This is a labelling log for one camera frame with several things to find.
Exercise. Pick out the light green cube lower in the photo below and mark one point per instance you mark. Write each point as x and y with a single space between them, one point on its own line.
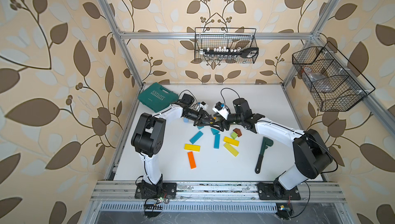
234 135

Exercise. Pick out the back wire basket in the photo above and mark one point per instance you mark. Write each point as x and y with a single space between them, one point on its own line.
209 38

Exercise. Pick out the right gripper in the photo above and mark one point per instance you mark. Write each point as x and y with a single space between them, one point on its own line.
222 121

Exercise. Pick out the lime yellow rectangular block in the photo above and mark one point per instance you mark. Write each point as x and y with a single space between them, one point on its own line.
231 149

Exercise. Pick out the teal long block diagonal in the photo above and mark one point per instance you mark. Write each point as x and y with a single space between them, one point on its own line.
196 137

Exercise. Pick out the teal triangle block centre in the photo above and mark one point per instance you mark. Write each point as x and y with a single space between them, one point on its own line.
214 131

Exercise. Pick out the right wire basket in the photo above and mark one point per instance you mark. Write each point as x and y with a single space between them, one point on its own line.
349 85

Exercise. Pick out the yellow rectangular block right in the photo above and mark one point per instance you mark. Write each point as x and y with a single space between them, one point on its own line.
231 141

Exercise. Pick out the green plastic tool case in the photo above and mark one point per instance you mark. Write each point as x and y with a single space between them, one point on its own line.
157 97

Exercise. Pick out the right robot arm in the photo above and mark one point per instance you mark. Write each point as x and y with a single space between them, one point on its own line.
311 155

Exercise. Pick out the teal long block upright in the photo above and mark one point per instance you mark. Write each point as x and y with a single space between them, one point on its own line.
217 141

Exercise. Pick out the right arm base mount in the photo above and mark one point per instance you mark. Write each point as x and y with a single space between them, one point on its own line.
275 191

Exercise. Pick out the wire basket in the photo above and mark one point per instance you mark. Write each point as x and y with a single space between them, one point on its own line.
209 38
349 85

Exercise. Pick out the brown block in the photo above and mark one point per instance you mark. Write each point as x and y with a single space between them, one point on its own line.
238 132

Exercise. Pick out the socket set rail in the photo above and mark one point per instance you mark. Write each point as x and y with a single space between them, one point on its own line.
230 53

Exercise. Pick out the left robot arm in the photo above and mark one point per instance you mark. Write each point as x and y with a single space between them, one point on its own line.
148 136

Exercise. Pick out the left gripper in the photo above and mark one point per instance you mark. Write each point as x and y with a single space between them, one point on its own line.
200 118

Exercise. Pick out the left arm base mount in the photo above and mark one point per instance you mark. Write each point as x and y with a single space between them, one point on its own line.
146 190

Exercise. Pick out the orange rectangular block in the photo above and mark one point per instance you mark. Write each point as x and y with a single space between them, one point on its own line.
191 160

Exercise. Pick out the yellow rectangular block left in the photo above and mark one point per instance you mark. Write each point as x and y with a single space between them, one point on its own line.
191 147

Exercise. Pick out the plastic bag in basket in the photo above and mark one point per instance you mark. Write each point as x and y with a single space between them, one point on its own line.
317 82

